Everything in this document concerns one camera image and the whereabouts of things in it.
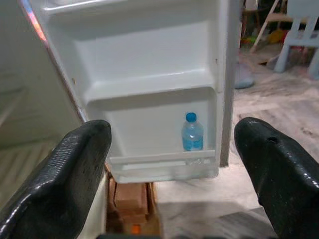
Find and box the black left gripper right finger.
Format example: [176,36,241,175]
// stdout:
[233,117,319,239]

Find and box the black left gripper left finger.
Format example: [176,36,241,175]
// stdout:
[0,119,112,239]

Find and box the white fridge cabinet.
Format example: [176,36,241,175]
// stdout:
[0,0,108,239]

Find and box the white fridge door shelf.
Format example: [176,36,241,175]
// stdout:
[108,149,220,185]

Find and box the white fridge door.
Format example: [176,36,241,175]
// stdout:
[18,0,242,185]

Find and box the wooden pallet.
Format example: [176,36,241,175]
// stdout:
[106,171,160,236]

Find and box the red-brown brick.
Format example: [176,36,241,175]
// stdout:
[116,183,149,221]

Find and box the blue-capped water bottle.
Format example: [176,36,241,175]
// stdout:
[181,112,205,152]

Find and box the blue cloth bundle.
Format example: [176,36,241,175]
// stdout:
[234,62,255,90]

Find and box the light blue chair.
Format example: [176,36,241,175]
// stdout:
[274,0,319,80]

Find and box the yellow toy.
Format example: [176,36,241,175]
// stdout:
[269,29,285,44]

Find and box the wooden easel stand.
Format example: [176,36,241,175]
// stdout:
[243,0,295,53]

